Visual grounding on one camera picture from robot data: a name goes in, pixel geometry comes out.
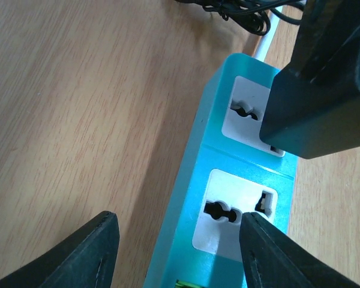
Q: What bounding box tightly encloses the white power strip cord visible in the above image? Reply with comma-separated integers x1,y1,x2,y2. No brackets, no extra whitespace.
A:
253,7,284,61

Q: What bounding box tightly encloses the teal power strip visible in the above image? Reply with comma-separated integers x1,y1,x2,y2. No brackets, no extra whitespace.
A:
144,53,297,287

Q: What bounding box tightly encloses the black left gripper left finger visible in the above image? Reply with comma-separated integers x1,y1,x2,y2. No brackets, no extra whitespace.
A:
0,211,119,287

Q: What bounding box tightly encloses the black power adapter with cable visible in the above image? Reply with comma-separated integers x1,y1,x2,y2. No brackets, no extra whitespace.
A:
173,0,360,160

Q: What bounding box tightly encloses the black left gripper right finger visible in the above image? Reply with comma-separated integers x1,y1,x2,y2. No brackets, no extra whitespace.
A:
239,212,359,287

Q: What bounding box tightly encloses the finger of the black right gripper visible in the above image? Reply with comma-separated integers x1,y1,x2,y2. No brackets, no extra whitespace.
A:
289,1,360,80

